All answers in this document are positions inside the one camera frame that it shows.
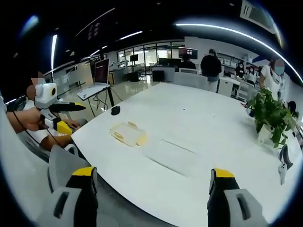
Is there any yellow transparent plastic box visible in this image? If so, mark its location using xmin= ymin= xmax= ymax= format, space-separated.
xmin=109 ymin=121 xmax=149 ymax=148

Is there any black and white device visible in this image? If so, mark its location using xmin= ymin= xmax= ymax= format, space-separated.
xmin=278 ymin=144 xmax=294 ymax=186

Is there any white office chair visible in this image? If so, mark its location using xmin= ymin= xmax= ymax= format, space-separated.
xmin=178 ymin=68 xmax=198 ymax=75

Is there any black box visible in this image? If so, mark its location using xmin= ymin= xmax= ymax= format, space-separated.
xmin=152 ymin=70 xmax=165 ymax=82

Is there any black laptop stand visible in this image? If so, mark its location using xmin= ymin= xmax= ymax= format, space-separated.
xmin=87 ymin=86 xmax=117 ymax=119

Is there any black desk monitor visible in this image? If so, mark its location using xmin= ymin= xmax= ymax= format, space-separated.
xmin=158 ymin=57 xmax=182 ymax=67

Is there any white laptop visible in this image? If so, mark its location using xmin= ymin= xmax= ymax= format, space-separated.
xmin=76 ymin=58 xmax=111 ymax=100

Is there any person's body in white shirt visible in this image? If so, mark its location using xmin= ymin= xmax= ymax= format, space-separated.
xmin=14 ymin=84 xmax=82 ymax=152

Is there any person's left hand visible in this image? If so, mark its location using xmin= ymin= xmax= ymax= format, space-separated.
xmin=26 ymin=107 xmax=48 ymax=131

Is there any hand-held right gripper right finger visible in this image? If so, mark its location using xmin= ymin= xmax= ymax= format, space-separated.
xmin=207 ymin=167 xmax=268 ymax=227

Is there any white cabinet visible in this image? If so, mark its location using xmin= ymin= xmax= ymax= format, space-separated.
xmin=217 ymin=77 xmax=240 ymax=98

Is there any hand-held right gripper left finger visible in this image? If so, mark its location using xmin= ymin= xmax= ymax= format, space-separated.
xmin=35 ymin=166 xmax=99 ymax=227

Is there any long ceiling light strip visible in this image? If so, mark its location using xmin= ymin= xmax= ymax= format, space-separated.
xmin=174 ymin=22 xmax=303 ymax=85

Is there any green potted plant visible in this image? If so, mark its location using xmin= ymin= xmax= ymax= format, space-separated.
xmin=245 ymin=87 xmax=301 ymax=149

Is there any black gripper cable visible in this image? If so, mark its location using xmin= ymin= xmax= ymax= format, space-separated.
xmin=10 ymin=110 xmax=66 ymax=149

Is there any dark wall screen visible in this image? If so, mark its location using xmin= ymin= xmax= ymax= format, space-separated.
xmin=178 ymin=47 xmax=198 ymax=60

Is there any ceiling air vent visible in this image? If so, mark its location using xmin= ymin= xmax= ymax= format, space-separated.
xmin=239 ymin=0 xmax=273 ymax=33

